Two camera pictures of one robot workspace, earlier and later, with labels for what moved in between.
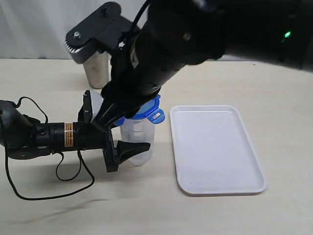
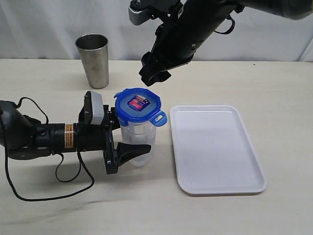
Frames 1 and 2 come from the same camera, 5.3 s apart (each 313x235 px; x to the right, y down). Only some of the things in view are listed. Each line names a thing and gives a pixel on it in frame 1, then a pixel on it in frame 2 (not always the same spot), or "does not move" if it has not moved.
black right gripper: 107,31 → 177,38
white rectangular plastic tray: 213,152 does not move
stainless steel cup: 98,69 does not move
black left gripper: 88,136 does not move
